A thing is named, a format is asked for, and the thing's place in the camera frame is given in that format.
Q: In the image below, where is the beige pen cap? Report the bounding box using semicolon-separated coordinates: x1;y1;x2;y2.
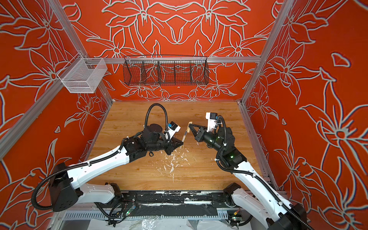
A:
186;121;193;133

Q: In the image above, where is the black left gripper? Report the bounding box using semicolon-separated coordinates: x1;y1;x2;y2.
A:
148;132;184;154

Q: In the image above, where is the black wire basket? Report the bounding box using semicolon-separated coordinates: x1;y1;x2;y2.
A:
123;56;209;86

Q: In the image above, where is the white cable duct strip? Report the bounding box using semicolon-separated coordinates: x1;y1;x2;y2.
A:
61;209;233;221

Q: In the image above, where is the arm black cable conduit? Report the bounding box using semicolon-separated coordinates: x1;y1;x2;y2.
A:
214;114;315;230
31;103;169;211

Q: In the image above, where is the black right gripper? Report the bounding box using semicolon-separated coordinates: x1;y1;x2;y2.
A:
189;123;227;156

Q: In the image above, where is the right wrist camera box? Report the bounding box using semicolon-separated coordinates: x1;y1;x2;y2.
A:
206;112;218;132

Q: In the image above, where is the clear mesh bin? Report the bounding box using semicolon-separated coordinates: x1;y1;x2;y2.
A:
57;53;107;94

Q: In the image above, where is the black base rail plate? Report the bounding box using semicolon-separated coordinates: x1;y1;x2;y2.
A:
103;190;231;209

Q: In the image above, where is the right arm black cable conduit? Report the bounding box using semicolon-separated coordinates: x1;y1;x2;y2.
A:
214;114;315;230

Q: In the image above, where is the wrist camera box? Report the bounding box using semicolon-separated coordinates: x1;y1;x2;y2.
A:
206;112;218;132
166;121;181;139

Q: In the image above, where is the beige pen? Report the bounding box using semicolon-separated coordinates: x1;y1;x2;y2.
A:
182;132;187;142

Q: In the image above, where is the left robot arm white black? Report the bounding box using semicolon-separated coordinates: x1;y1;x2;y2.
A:
49;122;183;212

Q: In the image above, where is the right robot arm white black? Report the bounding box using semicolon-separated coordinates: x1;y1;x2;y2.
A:
189;124;312;230

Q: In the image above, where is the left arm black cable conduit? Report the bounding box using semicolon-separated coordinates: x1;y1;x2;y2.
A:
31;103;169;211

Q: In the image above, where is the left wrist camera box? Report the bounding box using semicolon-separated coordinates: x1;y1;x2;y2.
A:
166;121;181;139

